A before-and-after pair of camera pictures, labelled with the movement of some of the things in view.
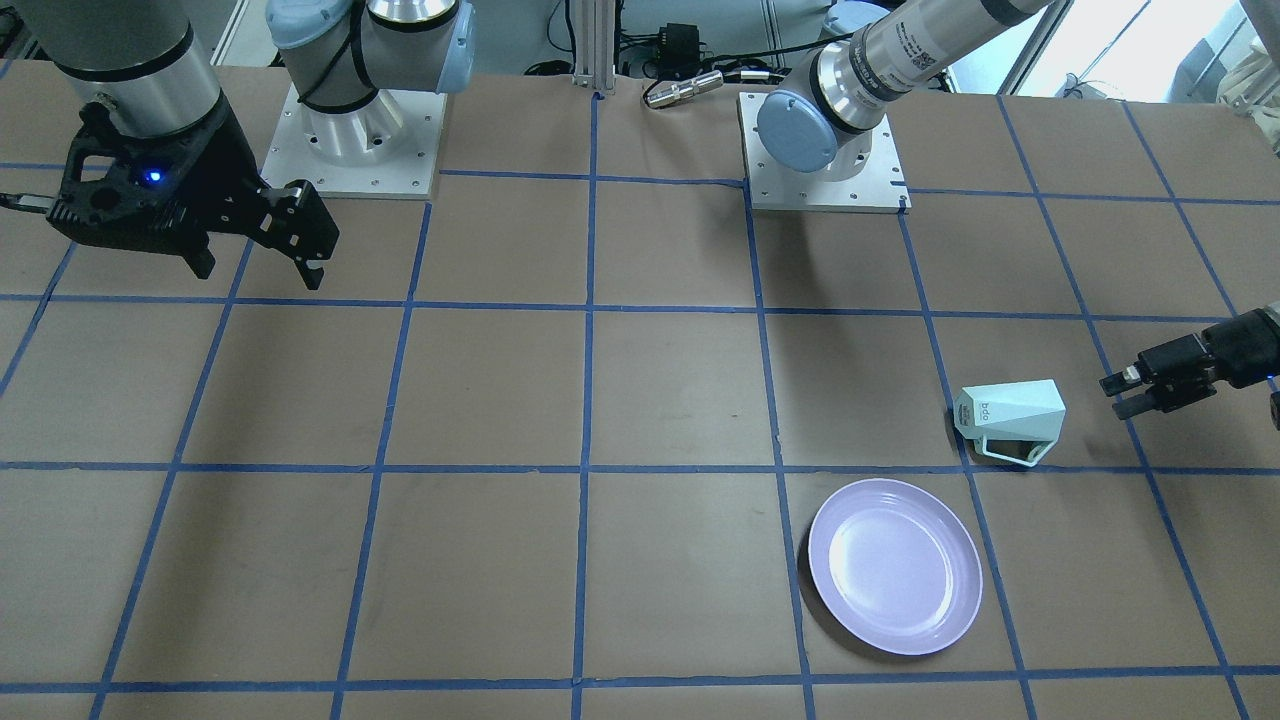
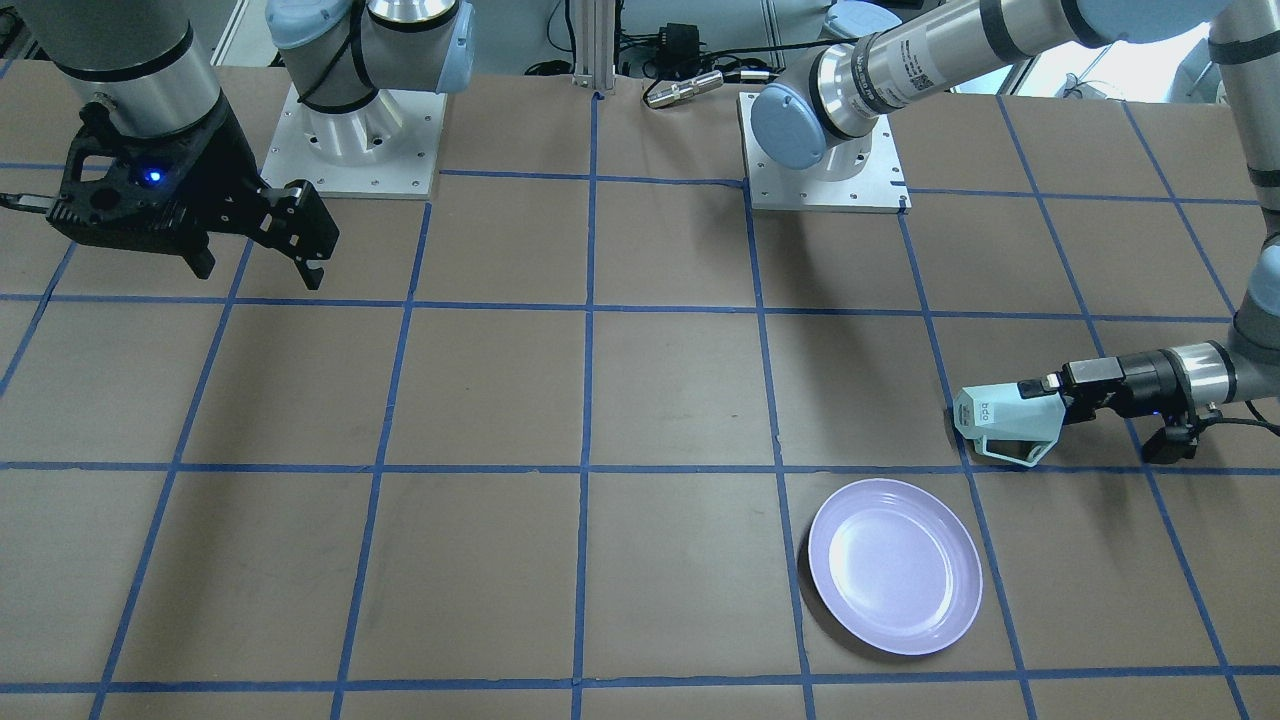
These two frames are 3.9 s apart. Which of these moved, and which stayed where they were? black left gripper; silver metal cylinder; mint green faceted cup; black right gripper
Moved: black left gripper
Stayed: silver metal cylinder; black right gripper; mint green faceted cup
